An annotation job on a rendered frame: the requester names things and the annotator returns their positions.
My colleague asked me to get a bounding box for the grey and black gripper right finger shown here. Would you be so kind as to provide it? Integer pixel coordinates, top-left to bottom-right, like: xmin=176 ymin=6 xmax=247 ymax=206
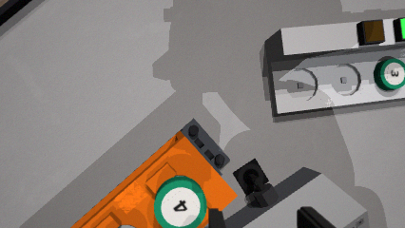
xmin=297 ymin=206 xmax=336 ymax=228

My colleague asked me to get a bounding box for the grey key housing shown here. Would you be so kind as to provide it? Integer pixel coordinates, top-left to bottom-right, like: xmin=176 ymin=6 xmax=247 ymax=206
xmin=224 ymin=159 xmax=370 ymax=228

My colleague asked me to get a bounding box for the orange tube rack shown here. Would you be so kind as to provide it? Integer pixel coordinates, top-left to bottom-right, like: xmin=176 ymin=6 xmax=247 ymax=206
xmin=70 ymin=131 xmax=237 ymax=228

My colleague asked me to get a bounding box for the black mounting bracket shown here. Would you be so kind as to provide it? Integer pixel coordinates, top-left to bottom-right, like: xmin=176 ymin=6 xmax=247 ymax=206
xmin=180 ymin=119 xmax=230 ymax=176

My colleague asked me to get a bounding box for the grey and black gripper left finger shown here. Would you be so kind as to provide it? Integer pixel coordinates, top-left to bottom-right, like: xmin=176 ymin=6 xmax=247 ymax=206
xmin=208 ymin=208 xmax=226 ymax=228

